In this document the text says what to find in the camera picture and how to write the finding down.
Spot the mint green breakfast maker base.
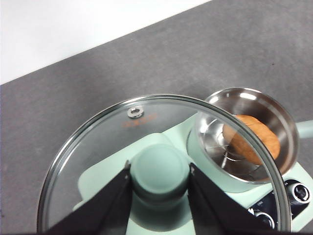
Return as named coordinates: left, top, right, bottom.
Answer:
left=73, top=115, right=310, bottom=235

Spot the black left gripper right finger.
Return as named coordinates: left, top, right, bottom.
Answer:
left=187, top=162, right=275, bottom=235

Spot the brown potato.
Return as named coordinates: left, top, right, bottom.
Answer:
left=222, top=114, right=281, bottom=165

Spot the glass pot lid green knob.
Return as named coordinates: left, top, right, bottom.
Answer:
left=36, top=94, right=293, bottom=234

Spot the mint green pot with handle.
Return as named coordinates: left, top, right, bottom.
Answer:
left=186, top=87, right=313, bottom=194

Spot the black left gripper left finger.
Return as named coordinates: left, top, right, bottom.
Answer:
left=45, top=160, right=133, bottom=235

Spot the mint green griddle cover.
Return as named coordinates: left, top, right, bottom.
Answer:
left=77, top=132, right=196, bottom=235

